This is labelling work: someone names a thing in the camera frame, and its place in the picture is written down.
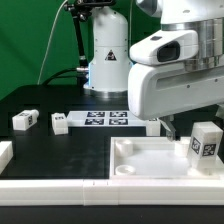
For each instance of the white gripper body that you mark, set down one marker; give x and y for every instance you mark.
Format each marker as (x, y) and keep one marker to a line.
(155, 92)

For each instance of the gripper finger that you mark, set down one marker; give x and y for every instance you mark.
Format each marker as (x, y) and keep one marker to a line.
(170, 130)

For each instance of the white square tabletop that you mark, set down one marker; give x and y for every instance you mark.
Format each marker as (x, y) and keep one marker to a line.
(156, 158)

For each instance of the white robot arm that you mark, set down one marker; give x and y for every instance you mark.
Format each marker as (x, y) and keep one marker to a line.
(111, 65)

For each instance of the white left fence piece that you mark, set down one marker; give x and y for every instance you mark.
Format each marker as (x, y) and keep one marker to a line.
(6, 154)

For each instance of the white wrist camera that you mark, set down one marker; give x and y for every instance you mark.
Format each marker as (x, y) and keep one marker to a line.
(165, 47)

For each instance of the white marker base plate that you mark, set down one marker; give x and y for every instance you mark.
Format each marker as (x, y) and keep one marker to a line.
(103, 119)

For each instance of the black camera stand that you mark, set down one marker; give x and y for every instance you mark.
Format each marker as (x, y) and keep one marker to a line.
(80, 11)

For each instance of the white front fence wall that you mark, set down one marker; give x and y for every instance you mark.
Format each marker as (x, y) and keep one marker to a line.
(111, 192)

